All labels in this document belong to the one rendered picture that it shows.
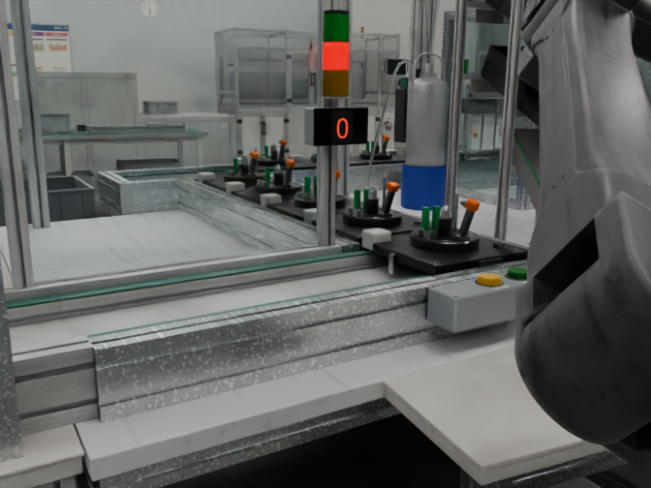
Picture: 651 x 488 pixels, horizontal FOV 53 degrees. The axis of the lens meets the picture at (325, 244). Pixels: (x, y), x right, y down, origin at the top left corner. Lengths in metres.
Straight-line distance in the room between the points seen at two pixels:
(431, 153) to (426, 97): 0.19
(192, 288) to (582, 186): 0.94
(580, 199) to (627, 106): 0.11
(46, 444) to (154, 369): 0.15
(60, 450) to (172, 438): 0.13
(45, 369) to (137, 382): 0.11
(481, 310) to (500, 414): 0.22
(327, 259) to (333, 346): 0.31
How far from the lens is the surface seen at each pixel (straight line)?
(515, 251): 1.32
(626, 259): 0.24
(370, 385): 0.97
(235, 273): 1.20
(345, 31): 1.26
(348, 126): 1.27
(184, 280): 1.17
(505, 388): 0.99
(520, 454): 0.84
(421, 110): 2.23
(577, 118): 0.37
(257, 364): 0.95
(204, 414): 0.90
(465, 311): 1.06
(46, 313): 1.12
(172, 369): 0.91
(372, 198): 1.51
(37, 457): 0.86
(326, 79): 1.26
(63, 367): 0.88
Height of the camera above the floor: 1.29
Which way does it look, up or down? 14 degrees down
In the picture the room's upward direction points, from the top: 1 degrees clockwise
